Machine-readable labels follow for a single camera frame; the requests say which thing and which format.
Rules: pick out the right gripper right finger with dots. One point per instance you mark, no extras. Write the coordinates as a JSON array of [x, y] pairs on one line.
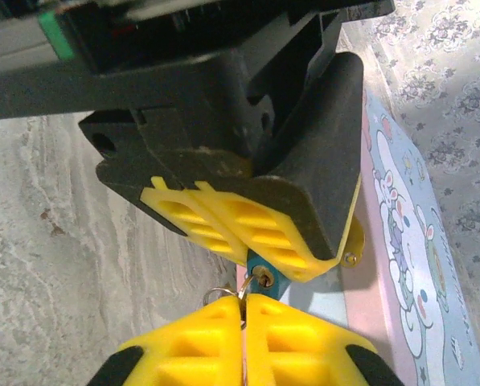
[[304, 350]]

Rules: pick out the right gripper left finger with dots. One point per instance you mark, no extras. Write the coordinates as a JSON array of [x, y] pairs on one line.
[[191, 350]]

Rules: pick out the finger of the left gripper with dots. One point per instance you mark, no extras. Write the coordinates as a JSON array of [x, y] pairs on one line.
[[316, 181], [143, 177]]

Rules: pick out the blue padlock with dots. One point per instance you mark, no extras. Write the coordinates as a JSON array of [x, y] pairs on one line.
[[279, 282]]

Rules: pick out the brass key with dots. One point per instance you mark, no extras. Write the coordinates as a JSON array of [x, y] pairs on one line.
[[257, 275]]

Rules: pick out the aluminium side rail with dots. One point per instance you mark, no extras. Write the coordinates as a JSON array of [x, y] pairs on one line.
[[10, 46]]

